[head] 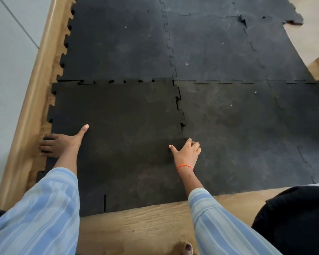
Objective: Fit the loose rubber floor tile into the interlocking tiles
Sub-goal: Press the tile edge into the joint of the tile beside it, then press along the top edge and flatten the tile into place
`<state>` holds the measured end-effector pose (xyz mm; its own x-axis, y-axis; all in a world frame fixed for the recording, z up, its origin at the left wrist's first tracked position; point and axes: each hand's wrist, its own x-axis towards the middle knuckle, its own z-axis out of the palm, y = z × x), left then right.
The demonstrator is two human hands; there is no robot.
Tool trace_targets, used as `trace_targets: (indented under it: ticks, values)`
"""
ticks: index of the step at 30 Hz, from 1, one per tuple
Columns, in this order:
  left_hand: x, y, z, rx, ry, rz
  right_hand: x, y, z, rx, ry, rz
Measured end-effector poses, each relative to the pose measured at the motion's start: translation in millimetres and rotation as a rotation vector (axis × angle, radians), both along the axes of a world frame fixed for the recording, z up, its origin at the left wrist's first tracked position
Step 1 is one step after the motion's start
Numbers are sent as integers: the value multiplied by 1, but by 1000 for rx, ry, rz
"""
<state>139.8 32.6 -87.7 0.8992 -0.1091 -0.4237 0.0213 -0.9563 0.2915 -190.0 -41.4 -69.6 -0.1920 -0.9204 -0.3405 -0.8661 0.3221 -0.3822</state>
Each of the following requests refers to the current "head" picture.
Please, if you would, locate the person's right forearm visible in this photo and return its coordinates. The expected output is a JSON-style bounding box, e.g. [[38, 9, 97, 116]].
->
[[177, 168, 282, 255]]

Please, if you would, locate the person's right hand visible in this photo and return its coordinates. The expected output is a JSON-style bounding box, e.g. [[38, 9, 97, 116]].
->
[[169, 138, 202, 169]]

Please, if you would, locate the black foam puzzle tile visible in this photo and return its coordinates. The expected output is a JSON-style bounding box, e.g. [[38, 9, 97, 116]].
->
[[36, 78, 188, 217]]

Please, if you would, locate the person's left forearm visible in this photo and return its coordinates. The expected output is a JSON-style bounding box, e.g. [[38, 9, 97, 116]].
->
[[0, 146, 81, 255]]

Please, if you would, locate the person's left hand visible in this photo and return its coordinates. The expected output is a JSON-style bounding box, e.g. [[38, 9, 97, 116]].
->
[[39, 124, 90, 159]]

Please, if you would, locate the black interlocking floor mat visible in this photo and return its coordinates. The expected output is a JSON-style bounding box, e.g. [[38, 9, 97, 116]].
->
[[56, 0, 319, 196]]

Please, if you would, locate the light wooden baseboard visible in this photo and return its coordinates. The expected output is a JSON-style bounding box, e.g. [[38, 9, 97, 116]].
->
[[0, 0, 76, 211]]

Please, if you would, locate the person's right leg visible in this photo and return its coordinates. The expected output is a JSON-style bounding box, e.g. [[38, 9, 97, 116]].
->
[[251, 185, 319, 255]]

